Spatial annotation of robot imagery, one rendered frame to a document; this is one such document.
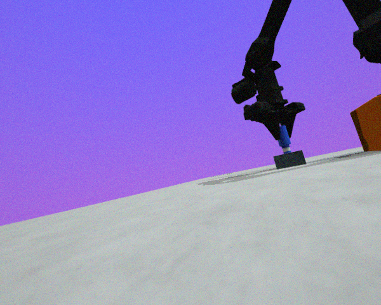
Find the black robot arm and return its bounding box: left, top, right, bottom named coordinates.
left=231, top=0, right=381, bottom=104

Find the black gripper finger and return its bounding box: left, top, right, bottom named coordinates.
left=279, top=111, right=298, bottom=138
left=255, top=111, right=280, bottom=140

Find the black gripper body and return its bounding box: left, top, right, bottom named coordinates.
left=244, top=83, right=305, bottom=120

